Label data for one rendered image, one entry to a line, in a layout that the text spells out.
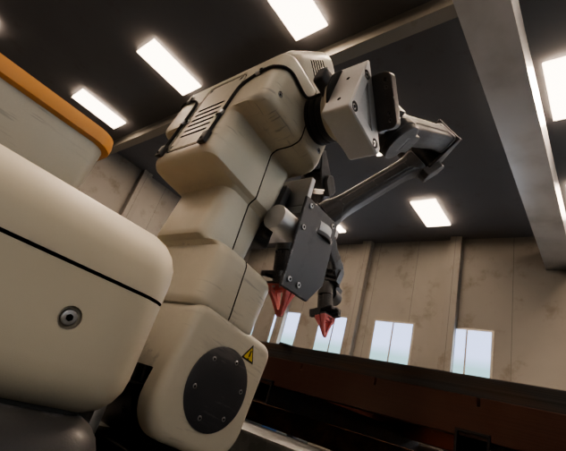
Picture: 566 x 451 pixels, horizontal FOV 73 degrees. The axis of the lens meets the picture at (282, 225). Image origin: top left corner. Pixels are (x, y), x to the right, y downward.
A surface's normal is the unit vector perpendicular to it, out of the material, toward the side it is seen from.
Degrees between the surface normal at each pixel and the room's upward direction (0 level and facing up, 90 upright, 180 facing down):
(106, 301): 90
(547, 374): 90
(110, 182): 90
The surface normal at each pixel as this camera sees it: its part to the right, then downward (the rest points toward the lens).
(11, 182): 0.80, -0.20
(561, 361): -0.59, -0.49
